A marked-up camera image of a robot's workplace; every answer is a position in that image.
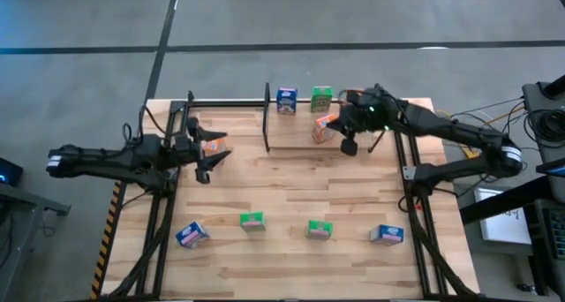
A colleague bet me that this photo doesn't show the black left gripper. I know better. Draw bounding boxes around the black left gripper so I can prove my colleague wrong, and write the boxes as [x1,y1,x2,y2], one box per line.
[175,116,233,185]

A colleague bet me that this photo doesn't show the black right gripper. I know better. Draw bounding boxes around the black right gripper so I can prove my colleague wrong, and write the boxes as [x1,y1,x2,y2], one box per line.
[328,84,399,158]

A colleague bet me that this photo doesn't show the green Apple Jacks cereal box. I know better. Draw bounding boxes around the green Apple Jacks cereal box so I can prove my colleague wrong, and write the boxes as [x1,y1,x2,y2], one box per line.
[310,85,334,114]
[239,211,267,232]
[305,219,334,241]

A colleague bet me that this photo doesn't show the blue Frosted Flakes cereal box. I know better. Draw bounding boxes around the blue Frosted Flakes cereal box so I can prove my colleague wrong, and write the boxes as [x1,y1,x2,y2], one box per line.
[175,221,211,250]
[368,223,405,247]
[275,87,298,116]

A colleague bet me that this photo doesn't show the yellow black hazard tape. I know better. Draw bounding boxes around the yellow black hazard tape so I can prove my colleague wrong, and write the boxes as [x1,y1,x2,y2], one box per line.
[90,180,123,301]

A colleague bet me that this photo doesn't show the grey cabinet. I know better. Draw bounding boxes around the grey cabinet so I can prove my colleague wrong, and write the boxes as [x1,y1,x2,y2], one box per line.
[522,74,565,164]

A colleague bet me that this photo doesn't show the black metal bar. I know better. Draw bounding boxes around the black metal bar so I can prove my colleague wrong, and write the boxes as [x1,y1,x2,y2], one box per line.
[458,174,565,226]

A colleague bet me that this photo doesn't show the white board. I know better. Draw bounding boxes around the white board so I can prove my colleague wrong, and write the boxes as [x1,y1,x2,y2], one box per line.
[473,188,534,245]

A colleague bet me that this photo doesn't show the grey side desk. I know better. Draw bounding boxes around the grey side desk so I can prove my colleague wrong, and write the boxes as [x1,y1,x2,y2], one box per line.
[0,182,72,302]

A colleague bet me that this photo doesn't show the black device with blue light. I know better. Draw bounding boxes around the black device with blue light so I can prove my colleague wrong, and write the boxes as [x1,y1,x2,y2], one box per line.
[0,157,25,187]

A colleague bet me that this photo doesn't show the black metal table frame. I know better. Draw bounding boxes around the black metal table frame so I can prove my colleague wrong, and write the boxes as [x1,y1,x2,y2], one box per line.
[102,89,482,301]

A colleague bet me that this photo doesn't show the black cable with red tip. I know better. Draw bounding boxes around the black cable with red tip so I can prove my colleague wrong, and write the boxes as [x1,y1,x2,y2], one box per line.
[396,194,426,215]

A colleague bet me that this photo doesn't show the yellow cable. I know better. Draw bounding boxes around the yellow cable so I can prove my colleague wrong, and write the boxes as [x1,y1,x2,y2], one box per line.
[449,105,526,161]

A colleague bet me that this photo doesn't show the coiled black cable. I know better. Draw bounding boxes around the coiled black cable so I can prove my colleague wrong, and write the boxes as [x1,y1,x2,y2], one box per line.
[524,109,565,149]

